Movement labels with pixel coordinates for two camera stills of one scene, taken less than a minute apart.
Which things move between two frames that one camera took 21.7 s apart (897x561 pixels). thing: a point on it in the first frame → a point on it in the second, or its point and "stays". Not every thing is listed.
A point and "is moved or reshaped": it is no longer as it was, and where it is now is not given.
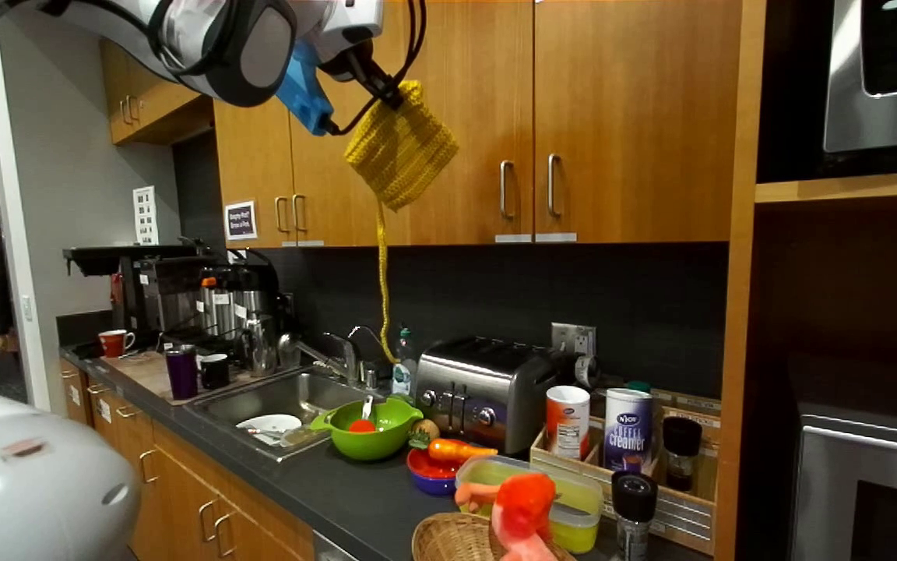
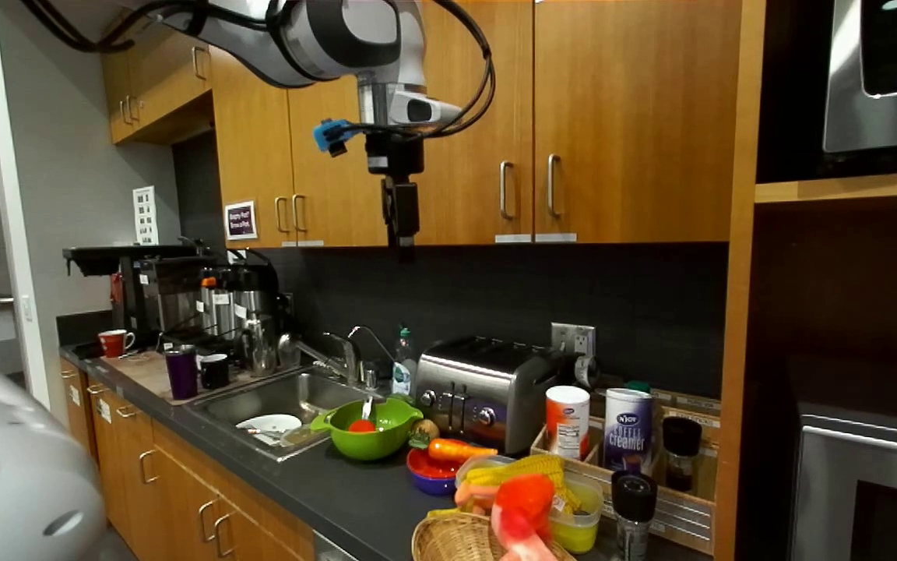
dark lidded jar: [680, 454] stays
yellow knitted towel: [393, 159] is moved or reshaped
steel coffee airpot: [227, 306] stays
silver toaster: [479, 387] stays
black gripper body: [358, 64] → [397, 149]
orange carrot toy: [452, 451] stays
